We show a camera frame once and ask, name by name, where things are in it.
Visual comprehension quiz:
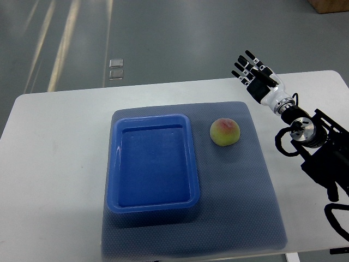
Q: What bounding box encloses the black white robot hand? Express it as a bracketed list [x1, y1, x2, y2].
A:
[231, 50, 296, 115]

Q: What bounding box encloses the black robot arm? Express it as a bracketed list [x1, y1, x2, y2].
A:
[275, 98, 348, 202]

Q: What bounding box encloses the green red peach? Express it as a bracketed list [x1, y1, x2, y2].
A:
[209, 118, 240, 147]

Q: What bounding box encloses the upper metal floor plate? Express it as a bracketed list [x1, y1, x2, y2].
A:
[109, 58, 123, 68]

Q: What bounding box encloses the metal floor plate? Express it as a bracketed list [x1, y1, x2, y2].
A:
[109, 69, 124, 80]
[109, 58, 123, 68]

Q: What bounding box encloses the lower metal floor plate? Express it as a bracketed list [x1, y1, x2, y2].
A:
[109, 69, 124, 80]

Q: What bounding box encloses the brown cardboard box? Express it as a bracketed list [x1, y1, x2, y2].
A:
[308, 0, 348, 14]

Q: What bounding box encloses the grey blue textured mat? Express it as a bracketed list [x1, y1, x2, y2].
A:
[101, 102, 287, 261]

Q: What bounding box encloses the blue plastic tray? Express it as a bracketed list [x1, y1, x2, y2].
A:
[106, 114, 200, 215]

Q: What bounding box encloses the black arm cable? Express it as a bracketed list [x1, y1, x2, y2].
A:
[324, 202, 349, 242]

